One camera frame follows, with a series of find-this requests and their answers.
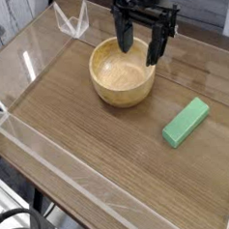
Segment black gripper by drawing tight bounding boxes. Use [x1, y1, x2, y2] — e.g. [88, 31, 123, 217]
[111, 0, 180, 67]

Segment light wooden bowl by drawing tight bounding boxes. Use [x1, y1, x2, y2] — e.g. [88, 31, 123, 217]
[89, 37, 156, 108]

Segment black cable loop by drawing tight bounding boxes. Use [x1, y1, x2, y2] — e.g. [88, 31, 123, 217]
[0, 206, 44, 229]

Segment green rectangular block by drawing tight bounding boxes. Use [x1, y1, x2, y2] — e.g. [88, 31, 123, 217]
[162, 98, 210, 148]

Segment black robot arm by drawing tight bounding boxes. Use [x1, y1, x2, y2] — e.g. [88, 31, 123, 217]
[111, 0, 180, 67]

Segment clear acrylic tray walls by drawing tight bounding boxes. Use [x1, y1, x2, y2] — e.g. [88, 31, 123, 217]
[0, 0, 229, 229]

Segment white object at right edge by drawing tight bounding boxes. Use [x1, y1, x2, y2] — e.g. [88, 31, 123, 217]
[223, 7, 229, 37]

